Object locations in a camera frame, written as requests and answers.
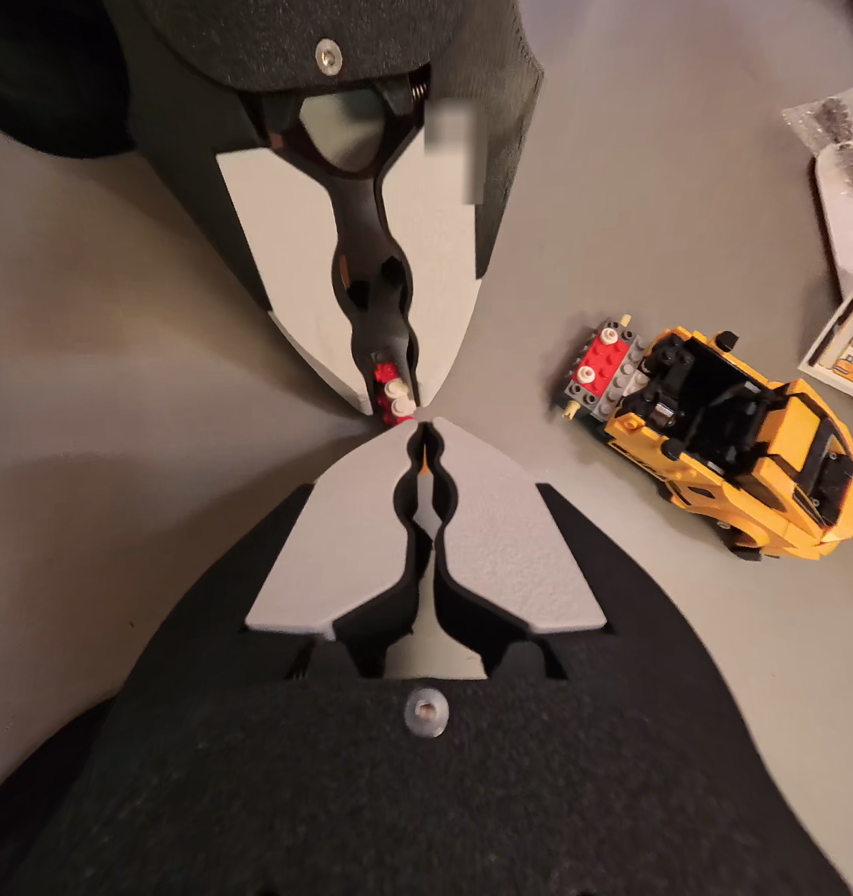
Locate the lego instruction booklet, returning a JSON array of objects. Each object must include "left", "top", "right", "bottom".
[{"left": 799, "top": 280, "right": 853, "bottom": 405}]

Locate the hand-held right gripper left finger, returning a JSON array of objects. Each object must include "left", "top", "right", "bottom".
[{"left": 245, "top": 420, "right": 434, "bottom": 678}]

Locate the red white lego assembly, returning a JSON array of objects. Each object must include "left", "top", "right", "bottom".
[{"left": 372, "top": 360, "right": 419, "bottom": 428}]

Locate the yellow lego car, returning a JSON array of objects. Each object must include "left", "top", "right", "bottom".
[{"left": 563, "top": 314, "right": 853, "bottom": 562}]

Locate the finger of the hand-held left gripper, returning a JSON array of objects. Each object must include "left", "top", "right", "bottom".
[
  {"left": 379, "top": 128, "right": 487, "bottom": 410},
  {"left": 215, "top": 144, "right": 377, "bottom": 417}
]

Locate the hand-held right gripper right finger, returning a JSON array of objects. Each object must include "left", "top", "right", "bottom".
[{"left": 428, "top": 417, "right": 608, "bottom": 678}]

